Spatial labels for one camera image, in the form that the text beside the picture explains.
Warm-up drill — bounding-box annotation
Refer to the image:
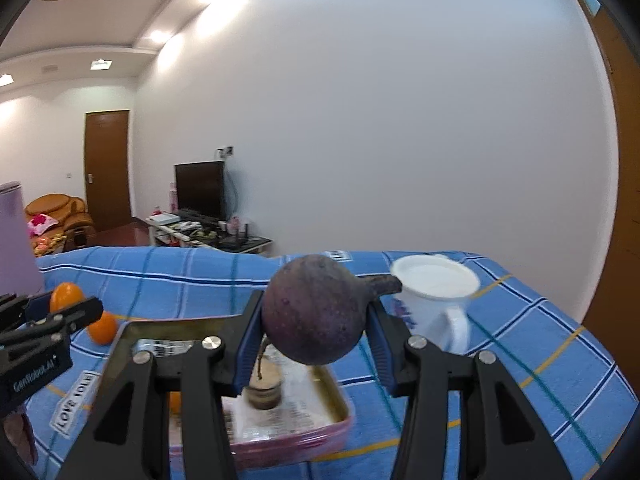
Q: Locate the orange fruit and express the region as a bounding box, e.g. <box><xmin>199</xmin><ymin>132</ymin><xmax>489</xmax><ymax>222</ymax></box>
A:
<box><xmin>169</xmin><ymin>391</ymin><xmax>182</xmax><ymax>416</ymax></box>
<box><xmin>49</xmin><ymin>282</ymin><xmax>85</xmax><ymax>313</ymax></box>

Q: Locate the purple round fruit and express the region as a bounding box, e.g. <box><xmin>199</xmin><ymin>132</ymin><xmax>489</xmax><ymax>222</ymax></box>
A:
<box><xmin>262</xmin><ymin>255</ymin><xmax>402</xmax><ymax>365</ymax></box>

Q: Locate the lilac cylindrical container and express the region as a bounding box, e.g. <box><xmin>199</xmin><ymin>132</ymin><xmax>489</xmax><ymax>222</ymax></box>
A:
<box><xmin>0</xmin><ymin>182</ymin><xmax>44</xmax><ymax>295</ymax></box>

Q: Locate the orange wooden armchair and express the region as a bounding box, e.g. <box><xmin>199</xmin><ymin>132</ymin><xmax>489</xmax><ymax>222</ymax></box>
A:
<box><xmin>25</xmin><ymin>193</ymin><xmax>96</xmax><ymax>258</ymax></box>

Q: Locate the white floral mug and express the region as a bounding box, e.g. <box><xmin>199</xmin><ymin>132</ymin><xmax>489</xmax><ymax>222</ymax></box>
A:
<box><xmin>390</xmin><ymin>255</ymin><xmax>480</xmax><ymax>354</ymax></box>

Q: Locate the brown wooden door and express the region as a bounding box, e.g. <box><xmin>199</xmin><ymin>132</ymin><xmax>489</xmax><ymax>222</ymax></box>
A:
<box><xmin>84</xmin><ymin>110</ymin><xmax>132</xmax><ymax>232</ymax></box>

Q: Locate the pink metal tin tray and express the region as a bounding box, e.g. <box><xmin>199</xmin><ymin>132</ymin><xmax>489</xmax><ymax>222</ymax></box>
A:
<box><xmin>94</xmin><ymin>316</ymin><xmax>355</xmax><ymax>469</ymax></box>

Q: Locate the large wooden door right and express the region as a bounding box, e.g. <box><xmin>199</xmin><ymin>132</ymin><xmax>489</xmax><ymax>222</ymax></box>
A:
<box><xmin>560</xmin><ymin>0</ymin><xmax>640</xmax><ymax>356</ymax></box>

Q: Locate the tv stand with clutter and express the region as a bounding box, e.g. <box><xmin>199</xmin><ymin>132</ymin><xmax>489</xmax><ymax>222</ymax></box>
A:
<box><xmin>143</xmin><ymin>212</ymin><xmax>273</xmax><ymax>254</ymax></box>

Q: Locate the black television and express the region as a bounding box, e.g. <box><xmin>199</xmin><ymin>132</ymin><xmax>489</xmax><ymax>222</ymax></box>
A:
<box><xmin>175</xmin><ymin>160</ymin><xmax>226</xmax><ymax>220</ymax></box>

